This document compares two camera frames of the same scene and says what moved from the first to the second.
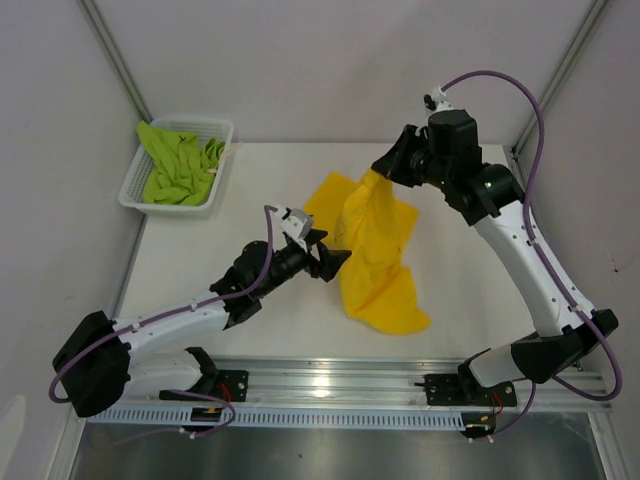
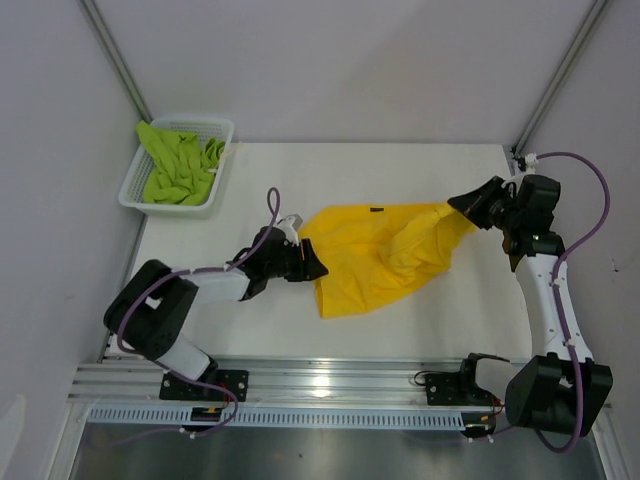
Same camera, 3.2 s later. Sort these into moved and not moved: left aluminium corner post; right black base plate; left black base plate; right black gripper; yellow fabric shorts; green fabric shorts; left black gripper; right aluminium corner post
Moved: yellow fabric shorts; right black gripper; left black gripper
Not moved: left aluminium corner post; green fabric shorts; right aluminium corner post; left black base plate; right black base plate
